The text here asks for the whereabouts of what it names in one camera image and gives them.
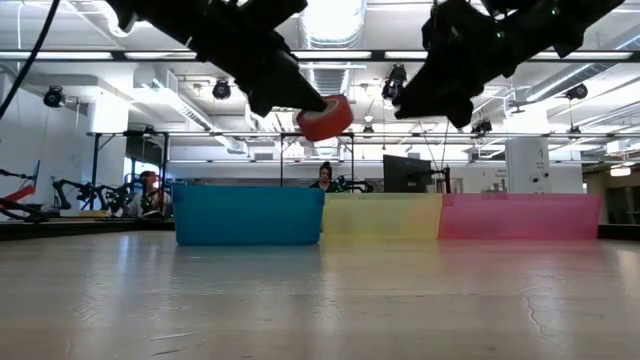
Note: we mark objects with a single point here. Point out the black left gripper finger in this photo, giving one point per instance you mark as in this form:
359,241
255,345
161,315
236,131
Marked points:
297,90

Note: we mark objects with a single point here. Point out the black overhead frame beam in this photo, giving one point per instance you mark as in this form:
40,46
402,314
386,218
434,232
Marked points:
150,55

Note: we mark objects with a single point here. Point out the black background robot arm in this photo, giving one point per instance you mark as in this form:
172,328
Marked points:
355,184
112,197
65,192

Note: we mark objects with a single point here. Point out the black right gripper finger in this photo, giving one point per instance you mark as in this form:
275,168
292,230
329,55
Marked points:
462,114
425,97

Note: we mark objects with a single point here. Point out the red tape roll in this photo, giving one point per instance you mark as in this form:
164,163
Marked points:
330,125

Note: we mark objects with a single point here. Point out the blue plastic bin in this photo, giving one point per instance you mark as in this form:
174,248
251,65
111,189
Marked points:
250,215

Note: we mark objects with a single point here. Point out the person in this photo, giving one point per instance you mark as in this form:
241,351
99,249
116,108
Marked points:
325,179
147,197

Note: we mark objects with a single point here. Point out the yellow translucent plastic bin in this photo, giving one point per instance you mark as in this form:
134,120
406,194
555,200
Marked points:
382,215

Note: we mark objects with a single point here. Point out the black computer monitor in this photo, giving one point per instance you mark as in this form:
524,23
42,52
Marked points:
406,174

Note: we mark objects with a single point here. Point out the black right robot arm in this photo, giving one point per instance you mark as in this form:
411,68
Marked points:
560,20

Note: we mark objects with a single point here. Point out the pink translucent plastic bin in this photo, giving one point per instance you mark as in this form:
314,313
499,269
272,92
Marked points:
520,215

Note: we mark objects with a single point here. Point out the silver ceiling air duct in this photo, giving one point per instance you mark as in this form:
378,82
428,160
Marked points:
332,25

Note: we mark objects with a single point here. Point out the black hanging overhead camera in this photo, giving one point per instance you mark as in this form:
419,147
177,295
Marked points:
481,126
221,90
395,80
577,91
53,96

